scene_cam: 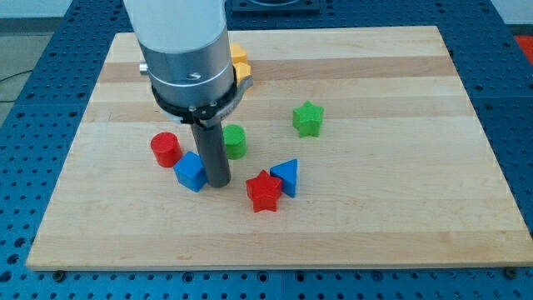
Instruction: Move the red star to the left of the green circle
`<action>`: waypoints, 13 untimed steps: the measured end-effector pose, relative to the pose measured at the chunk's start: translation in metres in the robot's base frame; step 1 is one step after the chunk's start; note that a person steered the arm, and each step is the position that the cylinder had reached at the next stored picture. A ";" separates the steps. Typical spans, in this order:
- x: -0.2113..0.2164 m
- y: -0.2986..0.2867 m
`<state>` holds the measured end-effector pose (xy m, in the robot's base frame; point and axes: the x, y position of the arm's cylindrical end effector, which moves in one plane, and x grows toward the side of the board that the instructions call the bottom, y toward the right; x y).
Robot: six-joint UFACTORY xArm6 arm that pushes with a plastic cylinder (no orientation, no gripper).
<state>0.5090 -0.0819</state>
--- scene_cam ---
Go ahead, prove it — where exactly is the blue triangle block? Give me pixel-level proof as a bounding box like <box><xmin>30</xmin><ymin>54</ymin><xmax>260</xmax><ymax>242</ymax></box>
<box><xmin>270</xmin><ymin>159</ymin><xmax>299</xmax><ymax>198</ymax></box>

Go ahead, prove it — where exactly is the wooden board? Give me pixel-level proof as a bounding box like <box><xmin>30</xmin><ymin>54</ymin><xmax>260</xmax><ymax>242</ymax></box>
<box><xmin>27</xmin><ymin>26</ymin><xmax>532</xmax><ymax>271</ymax></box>

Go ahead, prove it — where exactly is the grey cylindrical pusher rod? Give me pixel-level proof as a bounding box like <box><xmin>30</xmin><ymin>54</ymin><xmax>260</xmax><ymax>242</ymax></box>
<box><xmin>192</xmin><ymin>123</ymin><xmax>231</xmax><ymax>188</ymax></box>

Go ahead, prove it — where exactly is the yellow block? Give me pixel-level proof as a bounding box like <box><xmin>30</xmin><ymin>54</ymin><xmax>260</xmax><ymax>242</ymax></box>
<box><xmin>233</xmin><ymin>62</ymin><xmax>252</xmax><ymax>84</ymax></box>
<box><xmin>230</xmin><ymin>43</ymin><xmax>248</xmax><ymax>64</ymax></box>

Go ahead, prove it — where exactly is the green star block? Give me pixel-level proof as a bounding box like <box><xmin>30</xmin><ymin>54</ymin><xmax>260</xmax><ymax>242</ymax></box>
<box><xmin>292</xmin><ymin>101</ymin><xmax>324</xmax><ymax>138</ymax></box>

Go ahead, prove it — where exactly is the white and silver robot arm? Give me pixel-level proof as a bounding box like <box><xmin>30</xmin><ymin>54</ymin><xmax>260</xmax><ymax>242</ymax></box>
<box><xmin>124</xmin><ymin>0</ymin><xmax>253</xmax><ymax>128</ymax></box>

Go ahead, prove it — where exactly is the yellow block lower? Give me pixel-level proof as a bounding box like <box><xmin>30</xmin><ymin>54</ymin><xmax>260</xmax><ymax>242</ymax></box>
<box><xmin>233</xmin><ymin>62</ymin><xmax>252</xmax><ymax>84</ymax></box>

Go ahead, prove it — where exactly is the green cylinder block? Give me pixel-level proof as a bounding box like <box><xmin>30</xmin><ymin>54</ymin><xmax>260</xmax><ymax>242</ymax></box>
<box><xmin>223</xmin><ymin>124</ymin><xmax>247</xmax><ymax>160</ymax></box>

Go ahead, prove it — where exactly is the red star block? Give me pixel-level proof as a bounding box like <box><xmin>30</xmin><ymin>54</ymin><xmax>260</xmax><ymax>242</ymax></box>
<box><xmin>246</xmin><ymin>170</ymin><xmax>282</xmax><ymax>213</ymax></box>

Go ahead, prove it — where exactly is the yellow block upper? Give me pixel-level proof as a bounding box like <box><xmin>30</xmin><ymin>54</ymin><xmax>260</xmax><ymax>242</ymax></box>
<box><xmin>230</xmin><ymin>43</ymin><xmax>248</xmax><ymax>64</ymax></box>

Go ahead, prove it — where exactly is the blue cube block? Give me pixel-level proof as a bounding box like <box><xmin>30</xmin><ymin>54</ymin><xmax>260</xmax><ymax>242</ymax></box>
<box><xmin>173</xmin><ymin>152</ymin><xmax>207</xmax><ymax>193</ymax></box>

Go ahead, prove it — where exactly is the red cylinder block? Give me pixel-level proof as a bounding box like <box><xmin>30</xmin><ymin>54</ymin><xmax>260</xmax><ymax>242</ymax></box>
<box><xmin>150</xmin><ymin>132</ymin><xmax>182</xmax><ymax>168</ymax></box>

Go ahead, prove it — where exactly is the black cable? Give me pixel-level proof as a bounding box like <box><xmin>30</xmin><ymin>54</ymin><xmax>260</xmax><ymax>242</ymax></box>
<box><xmin>0</xmin><ymin>69</ymin><xmax>33</xmax><ymax>104</ymax></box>

